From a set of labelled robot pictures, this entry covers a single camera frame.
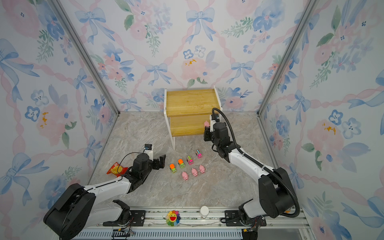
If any red yellow snack packet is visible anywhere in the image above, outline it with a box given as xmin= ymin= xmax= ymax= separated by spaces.
xmin=107 ymin=162 xmax=128 ymax=177

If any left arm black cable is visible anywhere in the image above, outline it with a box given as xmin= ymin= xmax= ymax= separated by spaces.
xmin=116 ymin=152 xmax=148 ymax=176

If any black corrugated cable conduit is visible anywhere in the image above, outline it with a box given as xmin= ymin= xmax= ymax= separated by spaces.
xmin=211 ymin=107 xmax=301 ymax=218

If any orange green toy truck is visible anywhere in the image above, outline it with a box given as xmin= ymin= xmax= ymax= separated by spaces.
xmin=178 ymin=159 xmax=186 ymax=169
xmin=170 ymin=164 xmax=177 ymax=173

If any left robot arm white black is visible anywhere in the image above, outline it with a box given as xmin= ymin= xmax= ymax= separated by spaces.
xmin=44 ymin=153 xmax=166 ymax=240

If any white-framed wooden two-tier shelf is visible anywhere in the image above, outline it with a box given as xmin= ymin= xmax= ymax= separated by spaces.
xmin=164 ymin=87 xmax=223 ymax=149

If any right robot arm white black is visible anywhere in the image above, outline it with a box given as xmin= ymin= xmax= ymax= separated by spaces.
xmin=204 ymin=122 xmax=300 ymax=226

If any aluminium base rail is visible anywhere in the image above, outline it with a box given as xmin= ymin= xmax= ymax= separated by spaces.
xmin=75 ymin=207 xmax=315 ymax=240

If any orange green toy truck left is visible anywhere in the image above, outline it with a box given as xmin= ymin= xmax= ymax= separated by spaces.
xmin=170 ymin=164 xmax=177 ymax=173

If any orange green toy truck right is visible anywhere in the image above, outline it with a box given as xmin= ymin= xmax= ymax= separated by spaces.
xmin=178 ymin=159 xmax=186 ymax=169

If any pink toy truck blue top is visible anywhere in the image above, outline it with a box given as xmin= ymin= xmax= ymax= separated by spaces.
xmin=196 ymin=149 xmax=203 ymax=159

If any aluminium corner post right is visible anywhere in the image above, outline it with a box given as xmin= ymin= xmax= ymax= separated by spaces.
xmin=257 ymin=0 xmax=318 ymax=118

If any pink toy truck green top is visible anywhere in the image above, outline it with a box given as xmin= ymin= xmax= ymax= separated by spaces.
xmin=187 ymin=155 xmax=194 ymax=165

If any aluminium corner post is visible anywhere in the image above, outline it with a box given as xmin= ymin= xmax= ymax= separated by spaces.
xmin=257 ymin=0 xmax=318 ymax=118
xmin=48 ymin=1 xmax=120 ymax=116

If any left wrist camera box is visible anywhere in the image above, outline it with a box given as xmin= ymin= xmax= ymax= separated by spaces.
xmin=143 ymin=144 xmax=154 ymax=161

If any white round knob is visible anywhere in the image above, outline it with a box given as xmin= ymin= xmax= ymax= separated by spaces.
xmin=200 ymin=206 xmax=210 ymax=219

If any aluminium corner post left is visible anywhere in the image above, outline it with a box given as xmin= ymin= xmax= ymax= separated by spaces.
xmin=48 ymin=1 xmax=120 ymax=116

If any rainbow smiling flower toy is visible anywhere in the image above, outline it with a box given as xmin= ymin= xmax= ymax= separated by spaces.
xmin=166 ymin=210 xmax=181 ymax=227

